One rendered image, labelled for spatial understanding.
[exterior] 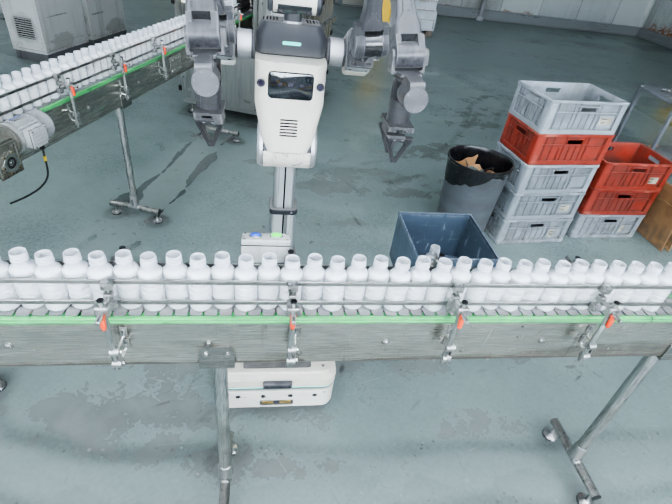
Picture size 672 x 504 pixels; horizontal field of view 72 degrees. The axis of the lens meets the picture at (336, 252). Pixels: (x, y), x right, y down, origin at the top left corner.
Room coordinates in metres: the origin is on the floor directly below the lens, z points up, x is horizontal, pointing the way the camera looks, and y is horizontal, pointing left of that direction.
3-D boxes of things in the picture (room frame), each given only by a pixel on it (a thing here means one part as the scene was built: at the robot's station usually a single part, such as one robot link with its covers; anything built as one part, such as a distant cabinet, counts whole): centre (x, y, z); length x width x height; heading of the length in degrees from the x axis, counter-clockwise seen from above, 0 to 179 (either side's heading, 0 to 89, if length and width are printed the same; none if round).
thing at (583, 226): (3.47, -2.08, 0.11); 0.61 x 0.41 x 0.22; 104
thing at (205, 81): (1.01, 0.33, 1.61); 0.12 x 0.09 x 0.12; 14
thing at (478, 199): (3.02, -0.90, 0.32); 0.45 x 0.45 x 0.64
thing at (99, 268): (0.84, 0.57, 1.08); 0.06 x 0.06 x 0.17
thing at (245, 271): (0.91, 0.22, 1.08); 0.06 x 0.06 x 0.17
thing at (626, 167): (3.48, -2.09, 0.55); 0.61 x 0.41 x 0.22; 104
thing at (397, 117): (1.13, -0.11, 1.51); 0.10 x 0.07 x 0.07; 11
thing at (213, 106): (1.04, 0.34, 1.51); 0.10 x 0.07 x 0.07; 12
